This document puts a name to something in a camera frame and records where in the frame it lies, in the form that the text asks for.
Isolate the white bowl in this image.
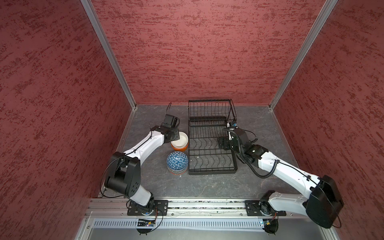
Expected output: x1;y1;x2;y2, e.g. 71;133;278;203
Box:
172;132;189;147

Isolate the orange bowl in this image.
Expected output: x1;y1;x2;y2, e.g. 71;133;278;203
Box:
171;142;189;152

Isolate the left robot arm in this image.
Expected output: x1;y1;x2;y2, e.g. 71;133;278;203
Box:
103;126;180;215

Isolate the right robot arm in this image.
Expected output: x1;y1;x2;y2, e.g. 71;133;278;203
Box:
220;127;344;229

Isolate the blue patterned bowl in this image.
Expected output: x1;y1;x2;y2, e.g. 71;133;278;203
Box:
167;151;189;175

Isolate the left aluminium corner profile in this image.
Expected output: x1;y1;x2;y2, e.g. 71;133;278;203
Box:
81;0;137;111

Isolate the aluminium corner profile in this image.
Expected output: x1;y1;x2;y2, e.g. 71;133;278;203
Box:
81;0;137;111
269;0;338;112

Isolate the right aluminium corner profile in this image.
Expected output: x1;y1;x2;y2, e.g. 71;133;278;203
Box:
269;0;338;112

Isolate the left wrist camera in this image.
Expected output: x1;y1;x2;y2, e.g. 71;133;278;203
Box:
161;114;179;129

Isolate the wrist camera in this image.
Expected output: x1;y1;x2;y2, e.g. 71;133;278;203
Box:
161;114;179;129
227;121;238;130

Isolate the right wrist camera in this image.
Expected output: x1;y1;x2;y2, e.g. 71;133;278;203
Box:
227;121;238;130

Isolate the black wire dish rack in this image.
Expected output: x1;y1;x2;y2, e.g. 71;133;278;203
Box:
188;99;238;176

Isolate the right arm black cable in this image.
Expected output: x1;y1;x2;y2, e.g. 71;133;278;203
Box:
223;127;281;180

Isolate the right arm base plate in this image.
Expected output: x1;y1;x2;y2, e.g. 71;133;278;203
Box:
245;200;287;217

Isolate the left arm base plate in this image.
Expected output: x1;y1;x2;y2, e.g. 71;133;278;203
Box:
126;200;169;217

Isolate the aluminium mounting rail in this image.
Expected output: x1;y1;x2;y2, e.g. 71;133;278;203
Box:
85;198;308;219

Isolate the perforated cable duct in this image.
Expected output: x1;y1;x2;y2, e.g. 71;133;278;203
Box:
92;218;265;231

